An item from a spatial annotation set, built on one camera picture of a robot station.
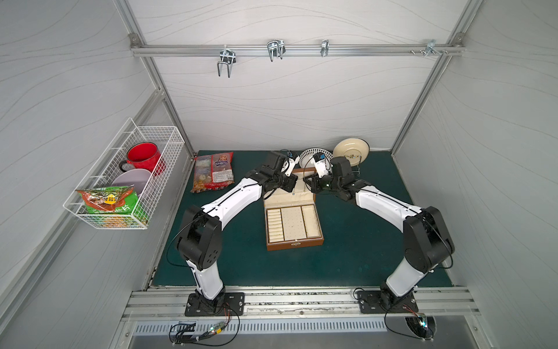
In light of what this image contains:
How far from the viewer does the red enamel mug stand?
0.66 metres

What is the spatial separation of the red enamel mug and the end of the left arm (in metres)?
0.28

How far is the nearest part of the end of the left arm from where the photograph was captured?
64 centimetres
